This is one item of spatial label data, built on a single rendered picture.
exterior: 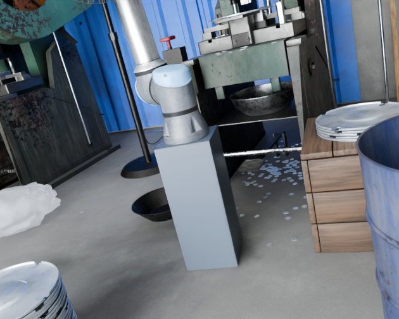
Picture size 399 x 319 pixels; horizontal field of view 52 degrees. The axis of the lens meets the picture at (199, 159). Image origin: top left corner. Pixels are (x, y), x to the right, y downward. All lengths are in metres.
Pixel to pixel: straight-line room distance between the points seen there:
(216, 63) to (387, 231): 1.22
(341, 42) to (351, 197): 1.93
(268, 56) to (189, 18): 1.67
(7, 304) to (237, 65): 1.27
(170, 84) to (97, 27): 2.60
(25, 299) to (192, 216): 0.55
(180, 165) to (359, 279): 0.62
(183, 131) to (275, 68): 0.66
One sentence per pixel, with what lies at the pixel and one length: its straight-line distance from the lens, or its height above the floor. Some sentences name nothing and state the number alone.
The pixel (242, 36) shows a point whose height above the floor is 0.69.
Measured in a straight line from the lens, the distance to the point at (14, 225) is 2.23.
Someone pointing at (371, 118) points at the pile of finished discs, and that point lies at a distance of 1.39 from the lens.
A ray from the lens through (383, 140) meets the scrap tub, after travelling 1.05.
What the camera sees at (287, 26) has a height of 0.69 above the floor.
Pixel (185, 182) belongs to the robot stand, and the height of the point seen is 0.33.
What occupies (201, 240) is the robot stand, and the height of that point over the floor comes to 0.12.
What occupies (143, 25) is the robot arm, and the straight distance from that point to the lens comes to 1.39.
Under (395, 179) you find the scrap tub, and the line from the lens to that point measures 0.78.
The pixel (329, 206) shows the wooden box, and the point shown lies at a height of 0.17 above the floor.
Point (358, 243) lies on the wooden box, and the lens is 1.40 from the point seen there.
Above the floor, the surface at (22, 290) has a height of 0.27.
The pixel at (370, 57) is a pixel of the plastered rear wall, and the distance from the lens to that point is 3.15.
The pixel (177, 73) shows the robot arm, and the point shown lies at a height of 0.66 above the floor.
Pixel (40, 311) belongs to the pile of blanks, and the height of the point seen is 0.25.
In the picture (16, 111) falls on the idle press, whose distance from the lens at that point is 2.80.
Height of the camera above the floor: 0.78
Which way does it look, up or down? 18 degrees down
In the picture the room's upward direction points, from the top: 14 degrees counter-clockwise
